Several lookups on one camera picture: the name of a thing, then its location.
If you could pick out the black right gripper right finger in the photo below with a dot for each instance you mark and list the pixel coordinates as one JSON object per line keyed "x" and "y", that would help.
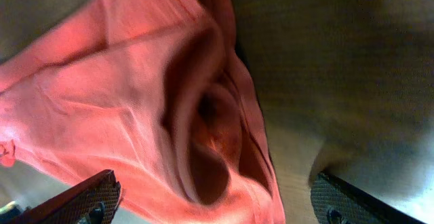
{"x": 335, "y": 201}

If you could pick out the red soccer t-shirt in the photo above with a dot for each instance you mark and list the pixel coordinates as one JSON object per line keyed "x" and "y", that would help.
{"x": 153, "y": 90}

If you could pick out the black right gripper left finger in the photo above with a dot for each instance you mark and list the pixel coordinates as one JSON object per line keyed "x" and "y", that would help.
{"x": 95, "y": 200}

